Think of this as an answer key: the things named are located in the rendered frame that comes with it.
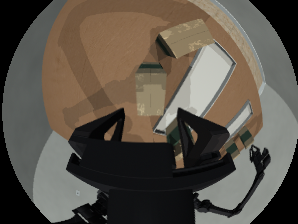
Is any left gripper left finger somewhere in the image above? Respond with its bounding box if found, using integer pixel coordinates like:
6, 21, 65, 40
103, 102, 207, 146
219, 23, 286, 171
72, 108, 125, 141

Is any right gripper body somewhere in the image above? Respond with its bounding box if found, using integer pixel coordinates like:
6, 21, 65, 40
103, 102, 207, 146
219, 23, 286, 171
250, 150, 261, 166

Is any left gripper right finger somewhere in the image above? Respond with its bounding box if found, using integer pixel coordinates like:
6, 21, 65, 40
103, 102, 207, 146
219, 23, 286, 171
177, 108, 230, 168

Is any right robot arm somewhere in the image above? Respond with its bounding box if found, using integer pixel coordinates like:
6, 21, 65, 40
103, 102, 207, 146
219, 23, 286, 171
194, 148, 271, 218

